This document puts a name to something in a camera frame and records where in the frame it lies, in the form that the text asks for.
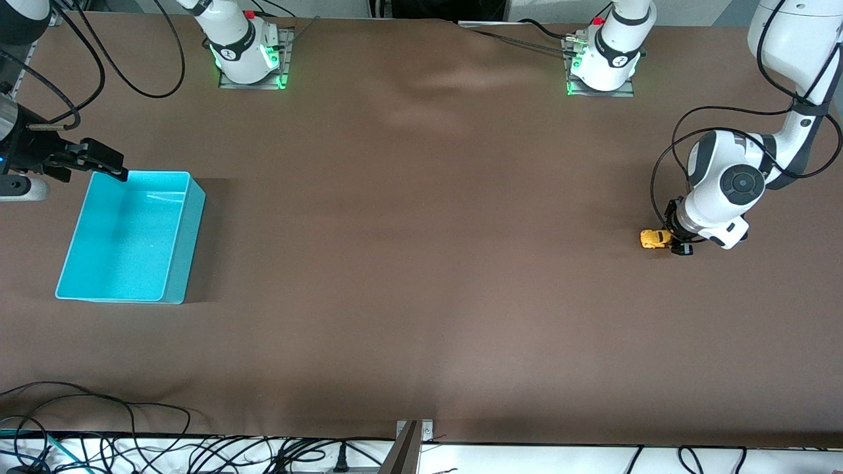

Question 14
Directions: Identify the grey base cable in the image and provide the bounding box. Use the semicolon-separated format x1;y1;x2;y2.
283;16;321;50

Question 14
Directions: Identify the thin dark base cable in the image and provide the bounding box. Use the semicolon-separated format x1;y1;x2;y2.
458;23;575;53

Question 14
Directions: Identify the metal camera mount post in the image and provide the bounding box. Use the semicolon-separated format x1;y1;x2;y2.
382;419;435;474

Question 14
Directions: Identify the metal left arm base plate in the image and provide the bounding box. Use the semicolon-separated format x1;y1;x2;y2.
566;36;636;98

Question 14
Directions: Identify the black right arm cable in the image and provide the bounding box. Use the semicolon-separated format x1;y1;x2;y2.
46;0;107;126
66;0;186;99

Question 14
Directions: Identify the long black floor cable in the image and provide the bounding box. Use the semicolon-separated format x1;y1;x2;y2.
0;381;192;461

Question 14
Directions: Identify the thick black base cable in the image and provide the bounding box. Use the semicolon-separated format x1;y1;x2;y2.
517;18;572;40

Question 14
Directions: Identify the brown table cover cloth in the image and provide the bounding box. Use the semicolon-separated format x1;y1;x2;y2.
0;12;843;448

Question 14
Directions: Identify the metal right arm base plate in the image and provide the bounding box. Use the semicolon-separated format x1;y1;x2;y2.
219;26;292;90

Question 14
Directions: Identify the teal cable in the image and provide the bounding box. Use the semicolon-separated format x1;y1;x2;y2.
0;428;73;465

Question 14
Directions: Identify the turquoise plastic bin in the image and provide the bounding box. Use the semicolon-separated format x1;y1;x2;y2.
55;170;206;305

